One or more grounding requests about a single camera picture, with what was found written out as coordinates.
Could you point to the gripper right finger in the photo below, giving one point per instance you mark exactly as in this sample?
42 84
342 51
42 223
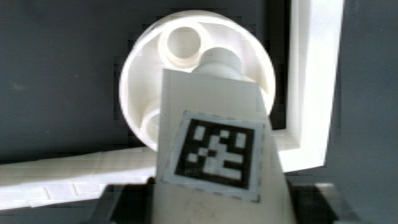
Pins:
320 205

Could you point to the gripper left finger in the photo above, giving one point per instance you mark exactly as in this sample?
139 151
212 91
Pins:
123 207

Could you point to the white stool leg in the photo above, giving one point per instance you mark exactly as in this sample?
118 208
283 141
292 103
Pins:
221 185

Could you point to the white round stool seat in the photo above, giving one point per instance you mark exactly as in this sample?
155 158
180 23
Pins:
180 36

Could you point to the white front fence bar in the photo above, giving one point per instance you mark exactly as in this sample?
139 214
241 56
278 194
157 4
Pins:
68 179

